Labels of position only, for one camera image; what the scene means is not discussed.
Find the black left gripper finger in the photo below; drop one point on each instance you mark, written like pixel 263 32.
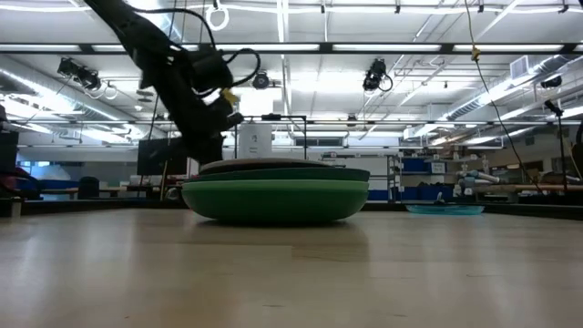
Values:
pixel 214 150
pixel 193 155

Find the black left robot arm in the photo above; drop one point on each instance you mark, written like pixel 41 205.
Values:
pixel 136 41

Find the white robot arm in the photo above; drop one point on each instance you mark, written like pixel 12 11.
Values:
pixel 478 176

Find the black monitor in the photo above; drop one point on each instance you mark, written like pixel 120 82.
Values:
pixel 161 157

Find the yellow tag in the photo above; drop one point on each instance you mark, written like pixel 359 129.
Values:
pixel 230 96

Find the white paper sign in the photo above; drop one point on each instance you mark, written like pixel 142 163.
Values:
pixel 255 141

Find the black ceiling spotlight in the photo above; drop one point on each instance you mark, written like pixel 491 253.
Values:
pixel 551 82
pixel 374 75
pixel 79 73
pixel 261 80

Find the dark teal plastic plate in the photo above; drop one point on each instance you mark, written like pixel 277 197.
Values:
pixel 291 175

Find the green plastic bowl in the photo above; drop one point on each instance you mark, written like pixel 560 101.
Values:
pixel 278 207

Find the black chair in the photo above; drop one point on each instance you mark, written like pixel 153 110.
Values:
pixel 88 187

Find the metal shelf unit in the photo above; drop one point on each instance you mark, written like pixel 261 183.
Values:
pixel 394 177

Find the blue storage bin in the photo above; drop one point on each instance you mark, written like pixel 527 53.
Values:
pixel 414 165

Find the blue plastic plate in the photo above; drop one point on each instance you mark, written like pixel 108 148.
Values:
pixel 444 209

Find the black stand pole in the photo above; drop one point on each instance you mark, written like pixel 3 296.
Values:
pixel 563 150

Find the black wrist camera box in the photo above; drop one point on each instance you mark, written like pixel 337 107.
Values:
pixel 211 68

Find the black overhead frame beam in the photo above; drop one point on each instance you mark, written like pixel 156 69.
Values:
pixel 325 47

